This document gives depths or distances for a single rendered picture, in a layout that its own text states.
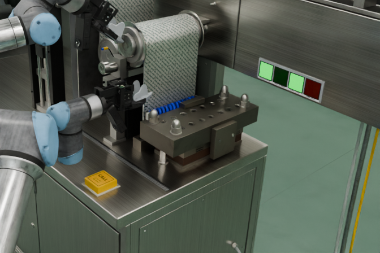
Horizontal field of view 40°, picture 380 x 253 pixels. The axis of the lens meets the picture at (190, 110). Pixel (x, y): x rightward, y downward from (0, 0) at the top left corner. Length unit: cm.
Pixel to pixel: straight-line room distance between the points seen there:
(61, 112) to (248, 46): 66
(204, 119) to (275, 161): 189
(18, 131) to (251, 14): 89
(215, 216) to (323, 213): 142
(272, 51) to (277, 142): 213
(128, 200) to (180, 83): 48
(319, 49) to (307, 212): 168
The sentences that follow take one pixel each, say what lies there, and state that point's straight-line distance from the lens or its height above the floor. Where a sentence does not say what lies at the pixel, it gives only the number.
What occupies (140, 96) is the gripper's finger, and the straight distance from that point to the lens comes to 167.
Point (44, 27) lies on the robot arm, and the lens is 133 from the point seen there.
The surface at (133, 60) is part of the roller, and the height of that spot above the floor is 121.
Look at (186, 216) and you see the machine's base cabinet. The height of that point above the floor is 77.
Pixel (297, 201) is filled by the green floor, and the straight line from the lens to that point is 321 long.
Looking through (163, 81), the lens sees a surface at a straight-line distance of 174.
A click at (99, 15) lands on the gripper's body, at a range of 157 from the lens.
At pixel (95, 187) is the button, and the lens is 156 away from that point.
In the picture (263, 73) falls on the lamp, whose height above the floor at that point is 117.
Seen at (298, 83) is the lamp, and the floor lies 118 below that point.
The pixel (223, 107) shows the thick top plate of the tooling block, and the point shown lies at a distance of 181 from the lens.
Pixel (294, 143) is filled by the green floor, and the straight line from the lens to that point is 382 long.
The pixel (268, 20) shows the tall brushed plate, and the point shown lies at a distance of 170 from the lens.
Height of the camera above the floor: 180
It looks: 26 degrees down
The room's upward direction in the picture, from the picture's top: 4 degrees clockwise
